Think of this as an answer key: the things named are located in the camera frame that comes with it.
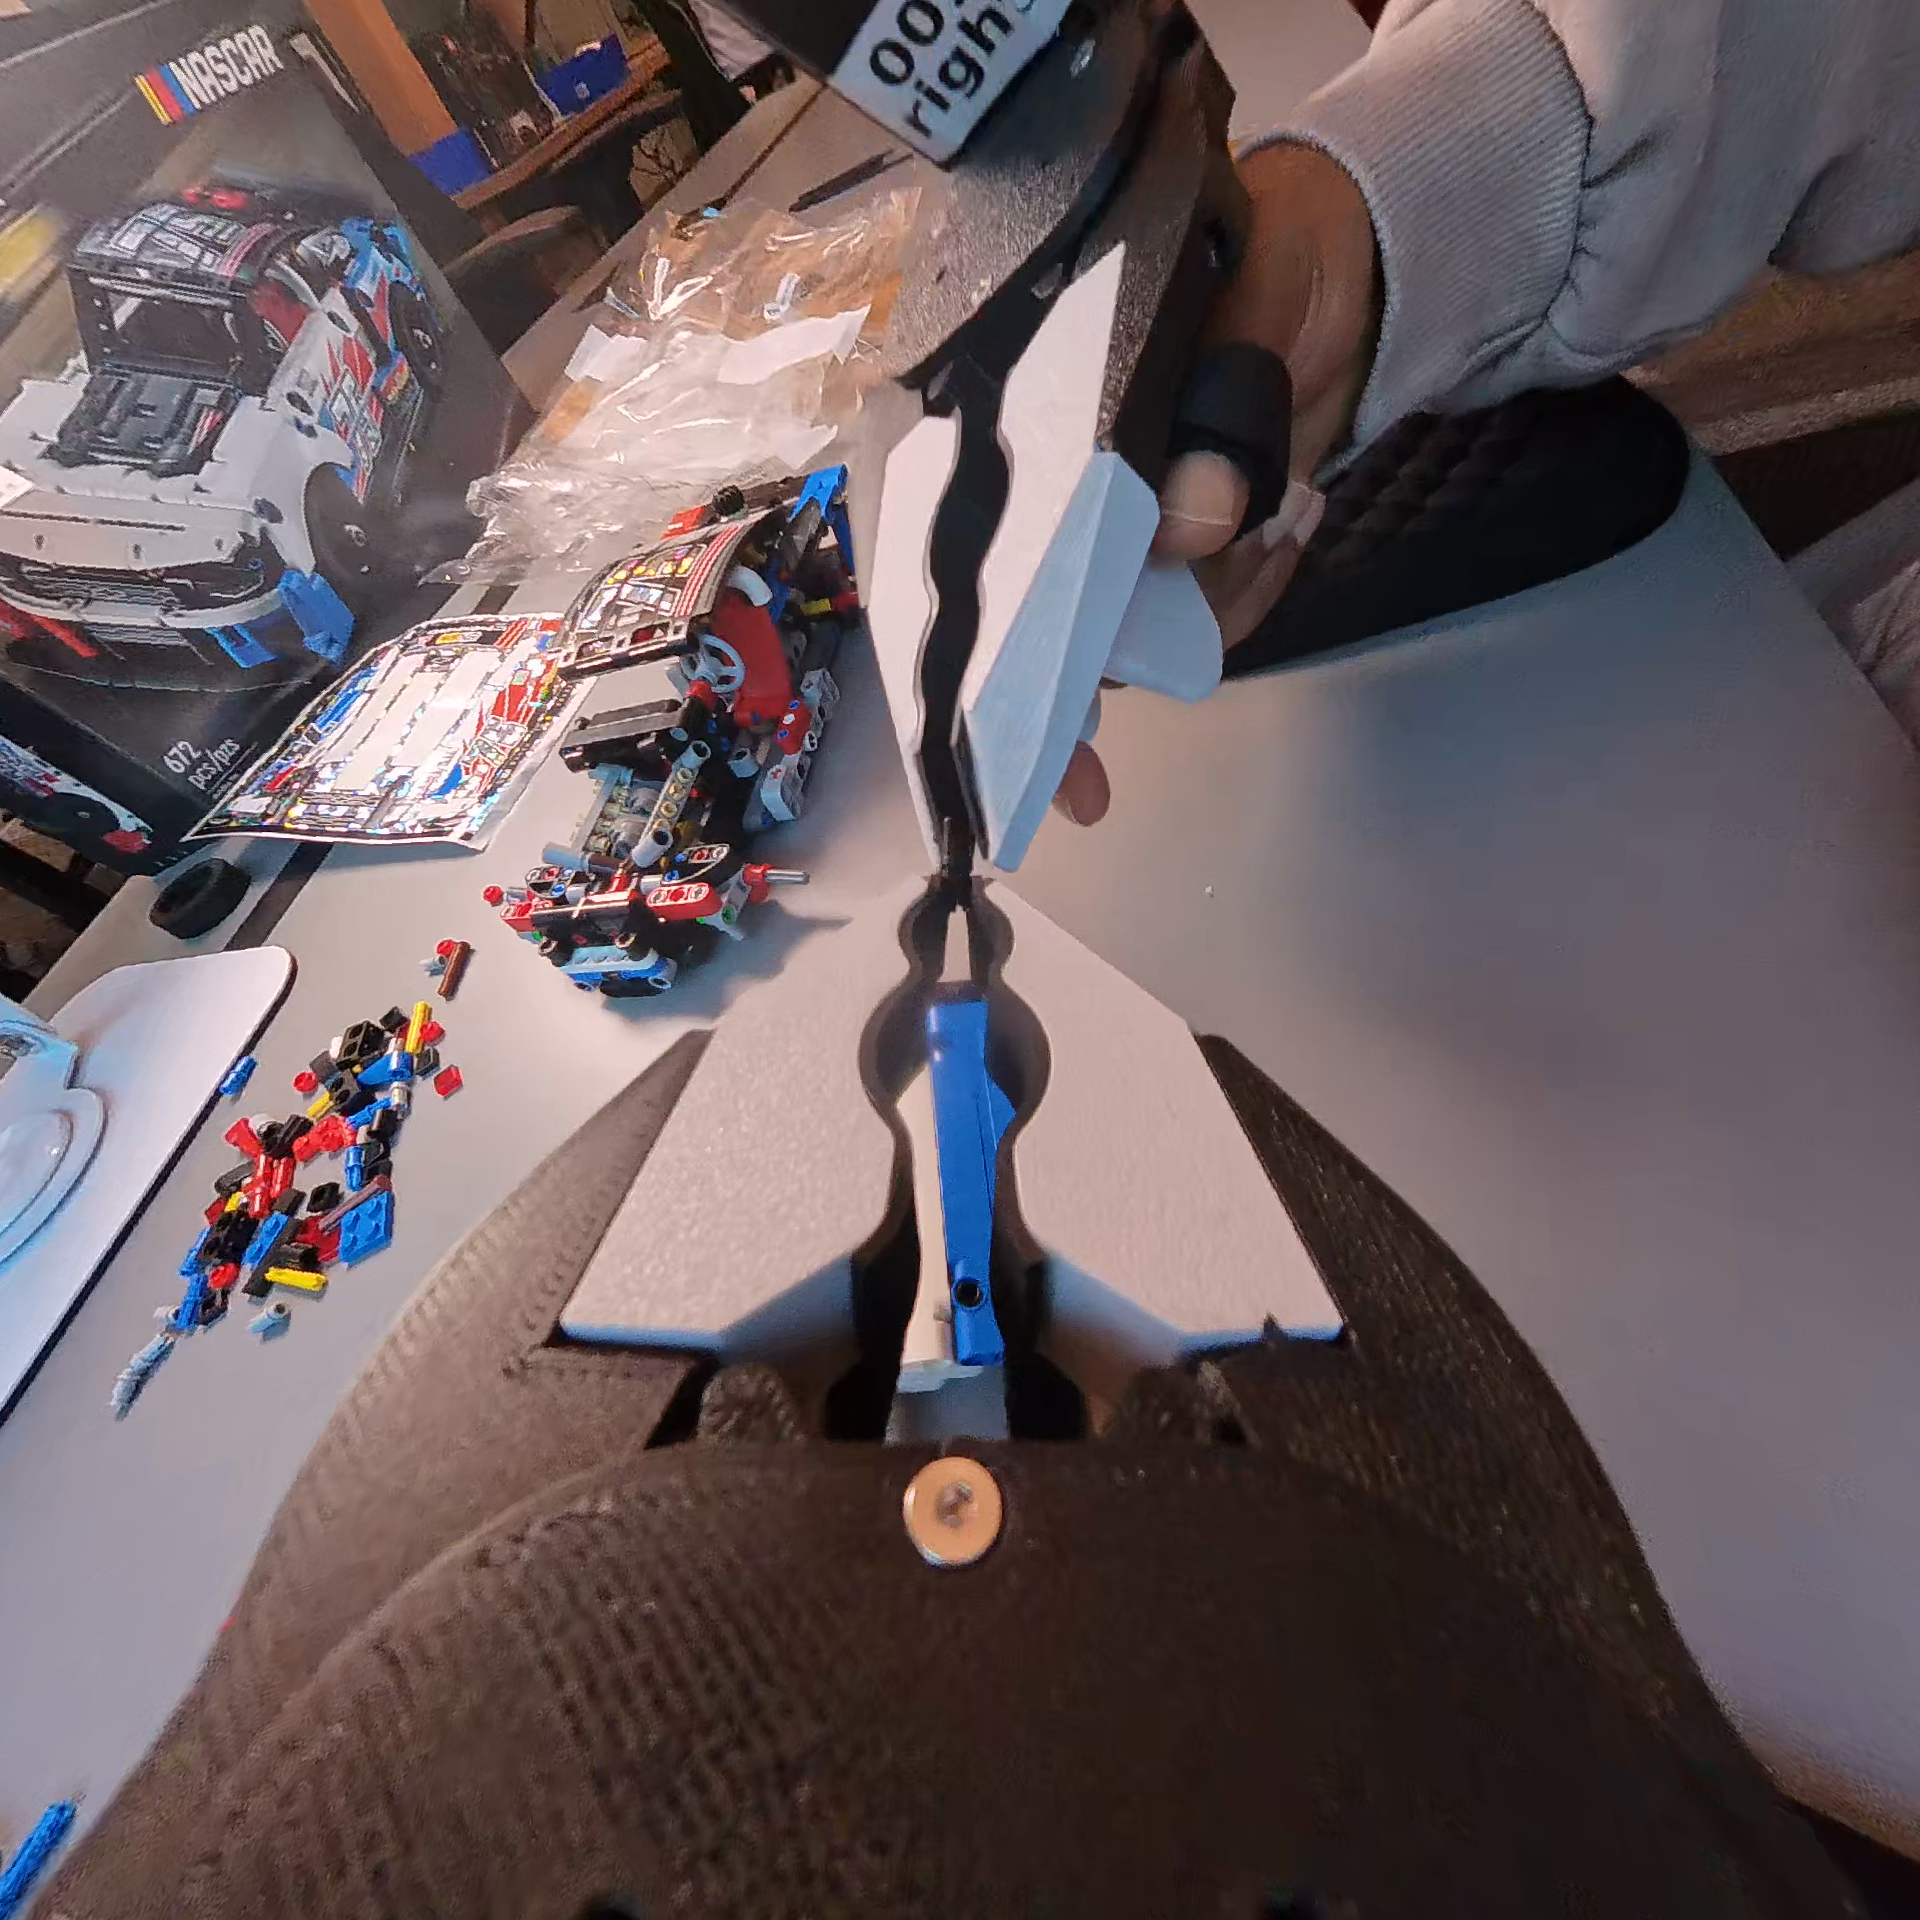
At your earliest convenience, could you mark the blue and white lego subassembly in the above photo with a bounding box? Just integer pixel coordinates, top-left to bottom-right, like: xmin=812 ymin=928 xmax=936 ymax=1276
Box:
xmin=897 ymin=983 xmax=1025 ymax=1369

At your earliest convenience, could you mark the pile of mixed lego pieces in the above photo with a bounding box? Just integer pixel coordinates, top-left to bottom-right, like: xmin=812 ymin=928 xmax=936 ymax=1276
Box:
xmin=113 ymin=1001 xmax=467 ymax=1418

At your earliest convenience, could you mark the pile of blue black pins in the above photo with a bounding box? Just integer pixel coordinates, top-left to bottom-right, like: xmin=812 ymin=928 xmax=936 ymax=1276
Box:
xmin=0 ymin=1797 xmax=81 ymax=1894

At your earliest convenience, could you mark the person's grey clothing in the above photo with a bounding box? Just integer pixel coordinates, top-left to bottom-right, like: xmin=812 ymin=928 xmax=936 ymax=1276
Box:
xmin=1792 ymin=495 xmax=1920 ymax=736

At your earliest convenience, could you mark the partly built lego car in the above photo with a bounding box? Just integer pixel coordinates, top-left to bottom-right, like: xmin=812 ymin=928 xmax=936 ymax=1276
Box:
xmin=483 ymin=463 xmax=868 ymax=993

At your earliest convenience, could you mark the person's right hand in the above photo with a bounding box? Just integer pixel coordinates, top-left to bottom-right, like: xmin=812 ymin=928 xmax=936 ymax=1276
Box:
xmin=1050 ymin=141 xmax=1390 ymax=830

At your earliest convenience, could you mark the dark lego set box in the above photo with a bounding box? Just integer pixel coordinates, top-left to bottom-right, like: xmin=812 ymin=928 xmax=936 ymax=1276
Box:
xmin=0 ymin=0 xmax=528 ymax=879

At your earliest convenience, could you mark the pile of clear plastic bags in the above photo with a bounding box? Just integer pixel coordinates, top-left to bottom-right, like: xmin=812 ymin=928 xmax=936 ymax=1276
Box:
xmin=427 ymin=188 xmax=939 ymax=578

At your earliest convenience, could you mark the black rubber lego tyre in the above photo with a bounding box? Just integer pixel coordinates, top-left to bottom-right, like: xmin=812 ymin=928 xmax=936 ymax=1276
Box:
xmin=154 ymin=858 xmax=249 ymax=942

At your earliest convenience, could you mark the small black lego pin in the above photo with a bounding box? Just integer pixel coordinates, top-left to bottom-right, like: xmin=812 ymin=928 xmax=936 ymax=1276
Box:
xmin=930 ymin=816 xmax=993 ymax=962

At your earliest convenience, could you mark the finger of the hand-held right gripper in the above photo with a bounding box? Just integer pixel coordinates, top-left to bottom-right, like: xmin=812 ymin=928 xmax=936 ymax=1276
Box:
xmin=957 ymin=245 xmax=1228 ymax=877
xmin=873 ymin=416 xmax=965 ymax=873

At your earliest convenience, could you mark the lego sticker sheet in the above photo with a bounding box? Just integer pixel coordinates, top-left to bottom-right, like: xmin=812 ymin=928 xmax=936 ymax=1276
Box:
xmin=188 ymin=607 xmax=595 ymax=855

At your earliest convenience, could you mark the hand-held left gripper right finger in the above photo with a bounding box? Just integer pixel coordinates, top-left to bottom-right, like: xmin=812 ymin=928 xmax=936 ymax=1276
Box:
xmin=966 ymin=881 xmax=1345 ymax=1426

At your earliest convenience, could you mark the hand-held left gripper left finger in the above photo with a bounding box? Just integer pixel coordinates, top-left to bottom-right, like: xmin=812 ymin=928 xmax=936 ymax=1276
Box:
xmin=561 ymin=881 xmax=950 ymax=1345

